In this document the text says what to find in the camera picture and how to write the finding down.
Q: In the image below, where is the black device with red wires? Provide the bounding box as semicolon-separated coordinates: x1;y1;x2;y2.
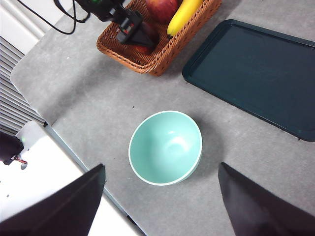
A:
0;134;25;166

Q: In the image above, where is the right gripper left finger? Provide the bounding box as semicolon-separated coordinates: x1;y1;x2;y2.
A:
0;163;106;236

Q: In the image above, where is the dark rectangular tray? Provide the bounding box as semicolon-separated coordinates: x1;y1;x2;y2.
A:
182;19;315;142

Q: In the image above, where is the dark purple plum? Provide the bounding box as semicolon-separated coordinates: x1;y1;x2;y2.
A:
134;21;160;55

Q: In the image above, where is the black cable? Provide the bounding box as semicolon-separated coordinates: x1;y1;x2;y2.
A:
54;0;89;24
17;0;77;35

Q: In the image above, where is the brown wicker basket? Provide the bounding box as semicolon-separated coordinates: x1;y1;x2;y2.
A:
96;0;222;76

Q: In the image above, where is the white ribbed panel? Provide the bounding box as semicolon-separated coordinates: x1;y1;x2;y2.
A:
0;36;46;135

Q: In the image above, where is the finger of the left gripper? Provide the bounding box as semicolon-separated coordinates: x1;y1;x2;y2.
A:
127;23;156;49

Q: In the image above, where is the white ledge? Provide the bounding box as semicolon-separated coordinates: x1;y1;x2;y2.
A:
0;0;74;41

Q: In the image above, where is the yellow banana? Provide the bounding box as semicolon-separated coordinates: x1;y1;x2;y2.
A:
167;0;205;40

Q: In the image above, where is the red yellow apple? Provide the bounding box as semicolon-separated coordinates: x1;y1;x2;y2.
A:
145;0;179;25

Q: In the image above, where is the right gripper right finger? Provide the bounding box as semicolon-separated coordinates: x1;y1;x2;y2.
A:
218;162;315;236

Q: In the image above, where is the teal ceramic bowl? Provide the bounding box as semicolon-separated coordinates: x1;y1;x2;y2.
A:
128;110;203;186

